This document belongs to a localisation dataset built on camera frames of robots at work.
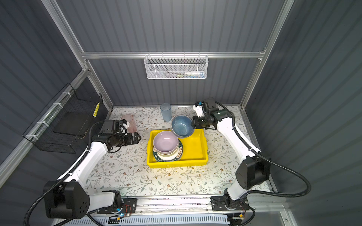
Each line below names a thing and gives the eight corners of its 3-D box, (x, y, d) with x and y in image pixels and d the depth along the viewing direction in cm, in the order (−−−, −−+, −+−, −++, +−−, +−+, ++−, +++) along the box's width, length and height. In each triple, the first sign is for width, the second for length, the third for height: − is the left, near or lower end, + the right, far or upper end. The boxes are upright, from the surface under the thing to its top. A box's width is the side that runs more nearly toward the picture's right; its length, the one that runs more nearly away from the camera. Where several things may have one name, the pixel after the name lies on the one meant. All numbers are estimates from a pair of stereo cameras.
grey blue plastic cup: (162, 121, 113) (159, 110, 103) (163, 114, 118) (160, 102, 108) (171, 121, 113) (170, 110, 103) (172, 114, 118) (170, 102, 108)
